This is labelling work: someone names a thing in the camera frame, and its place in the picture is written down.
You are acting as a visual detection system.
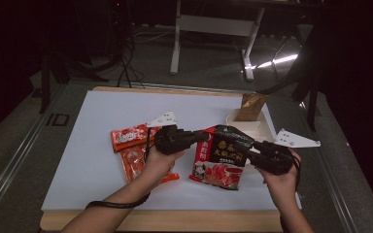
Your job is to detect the black floor cables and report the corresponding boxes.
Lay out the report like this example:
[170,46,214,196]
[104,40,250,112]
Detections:
[115,28,145,89]

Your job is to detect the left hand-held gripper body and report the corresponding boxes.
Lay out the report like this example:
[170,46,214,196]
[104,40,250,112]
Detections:
[146,110,192,155]

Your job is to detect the person's left hand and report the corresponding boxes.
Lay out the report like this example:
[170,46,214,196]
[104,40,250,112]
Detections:
[142,147,187,185]

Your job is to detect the person's right hand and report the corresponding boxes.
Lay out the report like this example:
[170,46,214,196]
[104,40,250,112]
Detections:
[255,149,303,195]

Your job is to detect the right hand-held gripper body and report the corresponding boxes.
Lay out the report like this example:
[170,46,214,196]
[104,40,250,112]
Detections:
[251,128,322,176]

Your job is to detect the red and black soup packet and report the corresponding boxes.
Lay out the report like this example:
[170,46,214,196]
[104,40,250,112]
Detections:
[188,124,256,191]

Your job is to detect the black metal stand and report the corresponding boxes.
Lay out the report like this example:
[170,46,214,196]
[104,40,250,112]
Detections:
[38,45,111,115]

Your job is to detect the clear packet of orange blocks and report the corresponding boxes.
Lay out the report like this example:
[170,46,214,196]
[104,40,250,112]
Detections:
[119,144,181,183]

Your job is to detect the small red sauce packet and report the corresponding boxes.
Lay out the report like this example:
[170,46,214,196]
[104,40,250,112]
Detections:
[110,123,163,153]

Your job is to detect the white metal-framed desk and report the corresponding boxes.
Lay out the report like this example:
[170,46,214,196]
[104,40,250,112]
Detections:
[169,0,266,82]

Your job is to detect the brown paper bag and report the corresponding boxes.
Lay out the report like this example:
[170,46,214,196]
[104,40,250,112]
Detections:
[234,92,270,122]

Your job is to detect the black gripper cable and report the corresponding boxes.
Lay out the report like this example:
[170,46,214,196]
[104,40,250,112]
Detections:
[85,127,153,210]
[290,154,303,192]

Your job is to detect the cream plastic rack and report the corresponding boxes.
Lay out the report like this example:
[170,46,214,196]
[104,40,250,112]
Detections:
[225,108,278,173]

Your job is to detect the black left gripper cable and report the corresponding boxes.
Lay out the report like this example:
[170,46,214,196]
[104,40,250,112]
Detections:
[85,127,153,210]

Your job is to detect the dark chair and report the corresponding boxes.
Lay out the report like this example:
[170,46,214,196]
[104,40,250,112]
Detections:
[258,18,326,132]

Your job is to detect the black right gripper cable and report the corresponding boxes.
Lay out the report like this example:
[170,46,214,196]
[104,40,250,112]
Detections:
[290,154,303,192]

